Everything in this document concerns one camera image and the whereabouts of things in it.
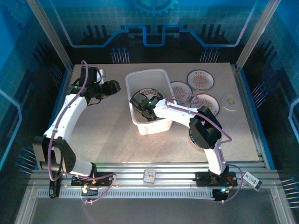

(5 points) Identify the dark-rimmed lettered plate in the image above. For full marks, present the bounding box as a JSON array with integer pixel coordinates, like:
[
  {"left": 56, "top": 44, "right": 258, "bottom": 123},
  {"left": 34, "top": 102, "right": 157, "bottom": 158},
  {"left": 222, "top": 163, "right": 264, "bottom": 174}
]
[
  {"left": 188, "top": 128, "right": 204, "bottom": 151},
  {"left": 139, "top": 87, "right": 165, "bottom": 100}
]

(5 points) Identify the translucent white plastic bin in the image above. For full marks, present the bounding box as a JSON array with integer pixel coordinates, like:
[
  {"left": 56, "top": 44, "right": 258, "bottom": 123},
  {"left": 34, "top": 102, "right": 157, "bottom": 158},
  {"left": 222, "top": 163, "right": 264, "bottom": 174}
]
[{"left": 125, "top": 68, "right": 174, "bottom": 135}]

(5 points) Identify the white plate orange sunburst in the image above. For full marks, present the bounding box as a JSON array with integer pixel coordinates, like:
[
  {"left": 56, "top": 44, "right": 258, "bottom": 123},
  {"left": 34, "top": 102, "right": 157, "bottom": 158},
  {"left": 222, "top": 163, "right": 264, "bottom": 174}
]
[
  {"left": 190, "top": 93, "right": 221, "bottom": 117},
  {"left": 186, "top": 70, "right": 215, "bottom": 91},
  {"left": 170, "top": 81, "right": 193, "bottom": 105}
]

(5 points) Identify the small white square clock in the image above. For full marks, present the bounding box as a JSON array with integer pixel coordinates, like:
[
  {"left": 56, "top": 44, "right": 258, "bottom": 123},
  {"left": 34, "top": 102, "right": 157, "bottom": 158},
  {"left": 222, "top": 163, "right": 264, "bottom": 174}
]
[{"left": 142, "top": 169, "right": 157, "bottom": 185}]

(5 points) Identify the white round disc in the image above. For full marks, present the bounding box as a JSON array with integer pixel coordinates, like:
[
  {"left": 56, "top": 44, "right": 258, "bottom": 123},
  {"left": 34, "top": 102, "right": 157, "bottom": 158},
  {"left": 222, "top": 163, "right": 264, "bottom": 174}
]
[{"left": 221, "top": 92, "right": 241, "bottom": 111}]

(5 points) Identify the black controller box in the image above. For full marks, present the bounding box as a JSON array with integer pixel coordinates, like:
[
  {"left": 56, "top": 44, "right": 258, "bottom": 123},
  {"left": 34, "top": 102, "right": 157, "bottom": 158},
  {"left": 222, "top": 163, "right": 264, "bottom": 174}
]
[{"left": 213, "top": 188, "right": 231, "bottom": 202}]

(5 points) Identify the white black tag card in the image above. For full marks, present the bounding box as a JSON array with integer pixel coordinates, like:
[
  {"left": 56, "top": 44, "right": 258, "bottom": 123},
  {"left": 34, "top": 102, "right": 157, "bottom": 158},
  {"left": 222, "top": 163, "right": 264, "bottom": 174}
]
[{"left": 242, "top": 171, "right": 263, "bottom": 191}]

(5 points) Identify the aluminium rail frame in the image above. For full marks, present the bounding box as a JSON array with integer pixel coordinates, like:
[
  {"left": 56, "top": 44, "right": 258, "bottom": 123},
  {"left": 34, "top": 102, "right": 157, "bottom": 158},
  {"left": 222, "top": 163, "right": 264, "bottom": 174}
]
[{"left": 28, "top": 162, "right": 281, "bottom": 189}]

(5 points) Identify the aluminium frame post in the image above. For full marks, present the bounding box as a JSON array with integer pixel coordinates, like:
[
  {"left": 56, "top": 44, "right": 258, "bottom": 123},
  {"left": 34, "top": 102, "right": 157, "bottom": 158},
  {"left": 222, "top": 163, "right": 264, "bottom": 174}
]
[
  {"left": 235, "top": 0, "right": 282, "bottom": 68},
  {"left": 26, "top": 0, "right": 73, "bottom": 70}
]

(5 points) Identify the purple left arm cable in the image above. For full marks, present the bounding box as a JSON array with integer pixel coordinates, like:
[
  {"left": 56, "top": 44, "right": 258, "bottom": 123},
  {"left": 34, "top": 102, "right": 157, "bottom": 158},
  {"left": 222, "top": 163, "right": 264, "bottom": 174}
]
[{"left": 46, "top": 60, "right": 117, "bottom": 205}]

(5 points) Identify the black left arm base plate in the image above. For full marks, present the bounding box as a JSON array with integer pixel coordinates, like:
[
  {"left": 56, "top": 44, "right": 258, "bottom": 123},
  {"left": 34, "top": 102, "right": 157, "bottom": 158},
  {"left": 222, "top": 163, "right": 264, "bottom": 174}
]
[{"left": 71, "top": 172, "right": 115, "bottom": 187}]

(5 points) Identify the slotted grey cable duct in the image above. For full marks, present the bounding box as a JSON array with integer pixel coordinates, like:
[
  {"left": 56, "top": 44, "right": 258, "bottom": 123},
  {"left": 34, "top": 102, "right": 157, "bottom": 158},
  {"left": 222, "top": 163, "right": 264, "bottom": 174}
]
[{"left": 36, "top": 189, "right": 217, "bottom": 199}]

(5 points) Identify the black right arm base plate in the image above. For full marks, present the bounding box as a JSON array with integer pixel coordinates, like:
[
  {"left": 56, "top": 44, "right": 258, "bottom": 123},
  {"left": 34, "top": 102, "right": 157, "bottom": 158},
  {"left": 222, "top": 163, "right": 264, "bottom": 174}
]
[{"left": 194, "top": 171, "right": 238, "bottom": 187}]

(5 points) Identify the black cable bracket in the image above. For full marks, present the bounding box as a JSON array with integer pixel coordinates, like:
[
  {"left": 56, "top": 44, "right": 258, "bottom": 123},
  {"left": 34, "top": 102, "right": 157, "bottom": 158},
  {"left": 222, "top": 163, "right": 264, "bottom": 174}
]
[{"left": 49, "top": 174, "right": 62, "bottom": 199}]

